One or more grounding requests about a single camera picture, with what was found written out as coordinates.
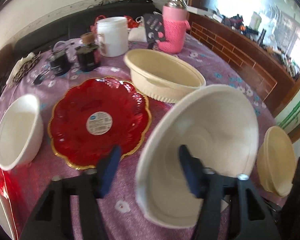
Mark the red scalloped plate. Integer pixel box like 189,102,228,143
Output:
47,76,152,170
0,168,19,239

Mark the white foam bowl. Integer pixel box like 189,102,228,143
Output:
135,85,259,229
0,94,44,171

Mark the dark jar with cork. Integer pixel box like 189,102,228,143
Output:
75,33,101,72

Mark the white cloth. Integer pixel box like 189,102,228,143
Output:
6,52,35,86

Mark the small beige plastic bowl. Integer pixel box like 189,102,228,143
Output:
256,126,296,197

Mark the red plastic bag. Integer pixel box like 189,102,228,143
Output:
90,15,140,33

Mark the black leather sofa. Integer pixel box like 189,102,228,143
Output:
13,0,160,57

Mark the large beige plastic bowl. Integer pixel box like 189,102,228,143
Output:
123,49,206,103

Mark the leopard print cloth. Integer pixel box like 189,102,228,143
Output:
8,53,42,87

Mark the wooden sideboard cabinet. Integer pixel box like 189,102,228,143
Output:
188,13,296,117

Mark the white plastic jar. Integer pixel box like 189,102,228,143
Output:
96,16,129,57

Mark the purple floral tablecloth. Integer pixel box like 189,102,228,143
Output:
0,32,286,240

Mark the white tissue pack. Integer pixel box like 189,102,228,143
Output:
128,27,147,42

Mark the pink sleeved thermos bottle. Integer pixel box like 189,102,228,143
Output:
158,0,190,54

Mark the black phone stand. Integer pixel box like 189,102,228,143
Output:
143,14,166,49

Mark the black round jar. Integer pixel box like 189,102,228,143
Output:
48,41,71,76

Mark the black adapter plug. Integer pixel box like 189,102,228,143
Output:
33,69,50,86

